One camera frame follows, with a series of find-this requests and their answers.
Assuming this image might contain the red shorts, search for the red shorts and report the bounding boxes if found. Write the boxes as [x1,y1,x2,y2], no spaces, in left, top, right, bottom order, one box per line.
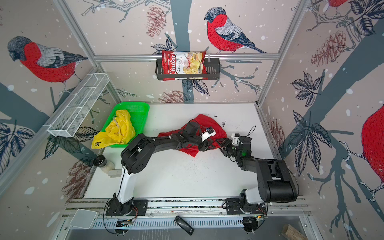
[158,114,227,158]

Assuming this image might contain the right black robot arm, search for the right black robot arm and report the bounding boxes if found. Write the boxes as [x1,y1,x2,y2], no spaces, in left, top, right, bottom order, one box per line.
[217,134,299,205]

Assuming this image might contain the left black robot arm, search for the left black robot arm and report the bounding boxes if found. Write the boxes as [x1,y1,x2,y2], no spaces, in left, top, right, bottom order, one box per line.
[111,120,218,207]

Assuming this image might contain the yellow shorts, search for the yellow shorts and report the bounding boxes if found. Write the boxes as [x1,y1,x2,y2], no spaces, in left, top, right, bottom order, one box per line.
[91,110,136,149]

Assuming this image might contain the green plastic tray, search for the green plastic tray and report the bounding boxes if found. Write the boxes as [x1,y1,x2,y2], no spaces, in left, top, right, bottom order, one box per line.
[101,102,150,135]

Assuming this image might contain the red cassava chips bag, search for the red cassava chips bag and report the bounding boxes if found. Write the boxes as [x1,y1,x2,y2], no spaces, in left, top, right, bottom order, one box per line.
[162,51,207,75]

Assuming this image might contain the black remote-like device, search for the black remote-like device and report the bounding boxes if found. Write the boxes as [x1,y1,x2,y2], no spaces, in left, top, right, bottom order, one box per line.
[174,216,195,236]

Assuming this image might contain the wooden block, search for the wooden block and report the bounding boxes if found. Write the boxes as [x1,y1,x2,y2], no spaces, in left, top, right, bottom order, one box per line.
[282,224,308,240]

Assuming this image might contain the white square pad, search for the white square pad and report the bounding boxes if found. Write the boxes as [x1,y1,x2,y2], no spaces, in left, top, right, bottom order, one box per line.
[70,209,99,230]

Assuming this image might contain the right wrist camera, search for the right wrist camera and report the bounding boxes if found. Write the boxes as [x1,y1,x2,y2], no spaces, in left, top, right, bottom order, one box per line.
[231,134,240,147]

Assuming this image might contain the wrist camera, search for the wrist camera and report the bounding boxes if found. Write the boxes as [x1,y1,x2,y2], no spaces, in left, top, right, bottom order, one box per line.
[231,134,240,147]
[201,127,216,142]

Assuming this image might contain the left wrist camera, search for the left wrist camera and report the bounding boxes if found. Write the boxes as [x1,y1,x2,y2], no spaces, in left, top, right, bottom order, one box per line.
[201,127,216,142]

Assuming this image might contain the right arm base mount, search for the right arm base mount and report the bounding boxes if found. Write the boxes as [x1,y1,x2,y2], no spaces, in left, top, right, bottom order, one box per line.
[222,189,267,216]

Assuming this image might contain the black wall basket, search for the black wall basket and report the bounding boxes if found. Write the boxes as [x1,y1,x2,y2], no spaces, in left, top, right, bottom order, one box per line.
[155,58,221,81]

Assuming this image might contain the aluminium rail base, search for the aluminium rail base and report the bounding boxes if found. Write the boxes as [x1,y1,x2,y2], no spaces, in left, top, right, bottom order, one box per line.
[57,197,311,234]

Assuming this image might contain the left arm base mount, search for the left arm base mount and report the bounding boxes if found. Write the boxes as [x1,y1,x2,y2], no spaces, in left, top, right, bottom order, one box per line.
[105,194,149,217]

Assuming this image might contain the horizontal aluminium frame bar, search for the horizontal aluminium frame bar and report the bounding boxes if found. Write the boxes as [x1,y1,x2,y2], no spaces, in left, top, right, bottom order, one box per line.
[93,53,280,63]

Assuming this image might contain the white wire mesh basket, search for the white wire mesh basket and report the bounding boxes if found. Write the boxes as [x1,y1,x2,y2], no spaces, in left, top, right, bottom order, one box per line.
[48,73,110,137]

